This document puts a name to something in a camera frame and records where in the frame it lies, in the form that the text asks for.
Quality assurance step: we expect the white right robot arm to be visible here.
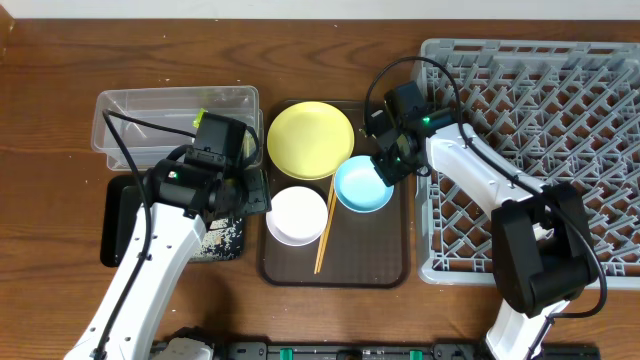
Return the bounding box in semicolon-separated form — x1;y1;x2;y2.
363;81;606;359

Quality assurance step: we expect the yellow plate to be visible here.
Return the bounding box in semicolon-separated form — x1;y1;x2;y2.
267;101;355;180

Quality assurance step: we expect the grey dishwasher rack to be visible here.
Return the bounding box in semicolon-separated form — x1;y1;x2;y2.
412;39;639;290

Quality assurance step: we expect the wooden chopstick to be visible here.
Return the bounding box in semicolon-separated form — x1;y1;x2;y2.
314;173;335;275
322;192;337;266

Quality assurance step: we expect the clear plastic waste bin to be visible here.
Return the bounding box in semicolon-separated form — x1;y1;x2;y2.
91;86;264;172

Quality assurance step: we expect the small pale green cup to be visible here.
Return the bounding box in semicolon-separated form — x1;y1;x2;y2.
533;224;553;241

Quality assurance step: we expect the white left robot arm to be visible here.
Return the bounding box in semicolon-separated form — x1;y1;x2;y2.
66;110;271;359

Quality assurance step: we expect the blue bowl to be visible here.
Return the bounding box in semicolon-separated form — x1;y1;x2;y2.
334;155;394;213

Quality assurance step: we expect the yellow-labelled plastic wrapper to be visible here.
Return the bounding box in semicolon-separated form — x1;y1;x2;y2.
193;108;206;129

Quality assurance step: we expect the white rice bowl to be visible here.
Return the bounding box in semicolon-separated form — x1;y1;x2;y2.
266;186;328;247

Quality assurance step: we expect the spilled rice pile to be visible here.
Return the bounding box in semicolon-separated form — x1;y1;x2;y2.
190;218;245;263

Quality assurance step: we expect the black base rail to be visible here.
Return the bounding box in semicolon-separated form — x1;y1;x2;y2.
149;327;601;360

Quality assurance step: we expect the black waste tray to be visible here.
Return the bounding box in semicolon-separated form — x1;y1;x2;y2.
99;173;246;268

